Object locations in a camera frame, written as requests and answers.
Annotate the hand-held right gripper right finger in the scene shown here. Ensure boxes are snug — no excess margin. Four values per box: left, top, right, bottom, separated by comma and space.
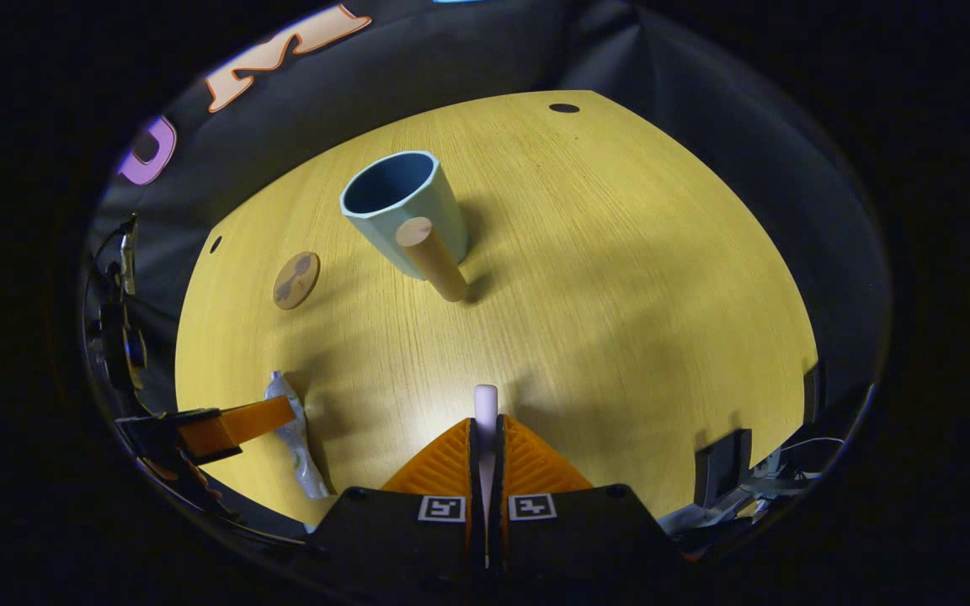
488, 413, 681, 583

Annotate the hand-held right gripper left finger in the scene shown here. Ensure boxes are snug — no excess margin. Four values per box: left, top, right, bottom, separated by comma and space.
306, 416, 488, 583

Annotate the white toothpaste tube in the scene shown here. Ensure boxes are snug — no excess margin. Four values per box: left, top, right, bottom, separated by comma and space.
264, 370, 332, 501

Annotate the pale pink toothbrush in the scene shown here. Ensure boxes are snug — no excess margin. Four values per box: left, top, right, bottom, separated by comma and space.
473, 384, 500, 524

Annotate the round wooden coaster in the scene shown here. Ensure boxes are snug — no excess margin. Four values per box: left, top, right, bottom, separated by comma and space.
272, 251, 322, 311

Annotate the light blue cup wooden handle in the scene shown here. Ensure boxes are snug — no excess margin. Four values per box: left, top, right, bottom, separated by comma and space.
338, 150, 471, 304

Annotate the dark block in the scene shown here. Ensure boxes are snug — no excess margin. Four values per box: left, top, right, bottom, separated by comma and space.
802, 360, 826, 423
694, 428, 754, 508

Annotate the black backdrop cloth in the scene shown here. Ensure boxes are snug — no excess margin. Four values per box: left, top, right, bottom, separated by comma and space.
85, 0, 892, 472

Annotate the white cable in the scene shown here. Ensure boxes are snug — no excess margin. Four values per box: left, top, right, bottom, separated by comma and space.
662, 436, 846, 533

